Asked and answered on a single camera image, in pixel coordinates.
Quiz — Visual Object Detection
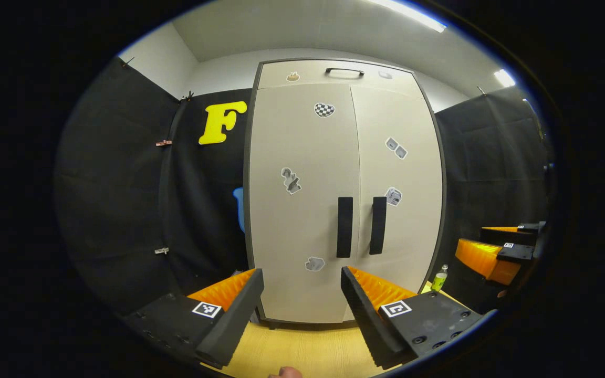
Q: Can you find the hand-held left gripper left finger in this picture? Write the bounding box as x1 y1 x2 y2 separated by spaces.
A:
124 268 265 369

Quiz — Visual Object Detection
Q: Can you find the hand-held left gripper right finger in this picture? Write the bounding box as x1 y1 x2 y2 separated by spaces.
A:
340 265 487 370

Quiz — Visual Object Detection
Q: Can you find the white cabinet door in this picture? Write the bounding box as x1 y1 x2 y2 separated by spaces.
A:
350 84 444 322
248 83 361 323

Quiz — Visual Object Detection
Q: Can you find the white shoe cabinet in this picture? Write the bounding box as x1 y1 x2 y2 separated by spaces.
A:
243 58 447 330

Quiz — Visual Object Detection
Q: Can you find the white cabinet drawer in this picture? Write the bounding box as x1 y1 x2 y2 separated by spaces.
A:
258 59 425 99

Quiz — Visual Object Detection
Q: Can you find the small green label bottle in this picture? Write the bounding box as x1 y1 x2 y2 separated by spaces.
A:
431 264 449 292

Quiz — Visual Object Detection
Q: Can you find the black door handle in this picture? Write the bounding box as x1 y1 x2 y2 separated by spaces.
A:
336 197 354 258
369 196 388 256

